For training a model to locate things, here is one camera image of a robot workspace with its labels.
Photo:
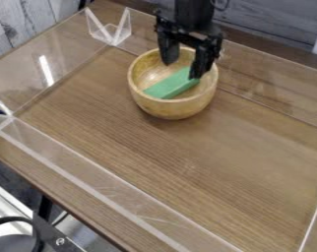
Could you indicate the black metal clamp plate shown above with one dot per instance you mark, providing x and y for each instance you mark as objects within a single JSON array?
[{"x": 54, "y": 240}]

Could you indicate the clear acrylic corner bracket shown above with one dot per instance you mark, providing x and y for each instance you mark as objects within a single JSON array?
[{"x": 110, "y": 33}]

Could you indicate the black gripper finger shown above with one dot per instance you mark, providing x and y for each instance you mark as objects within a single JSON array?
[
  {"x": 202, "y": 62},
  {"x": 169, "y": 48}
]

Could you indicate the green rectangular block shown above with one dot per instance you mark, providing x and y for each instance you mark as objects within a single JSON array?
[{"x": 173, "y": 85}]

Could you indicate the black table leg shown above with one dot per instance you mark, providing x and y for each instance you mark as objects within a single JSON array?
[{"x": 46, "y": 208}]

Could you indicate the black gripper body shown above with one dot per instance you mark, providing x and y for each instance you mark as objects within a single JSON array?
[{"x": 189, "y": 23}]

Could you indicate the brown wooden bowl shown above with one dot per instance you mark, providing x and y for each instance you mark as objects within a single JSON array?
[{"x": 147, "y": 71}]

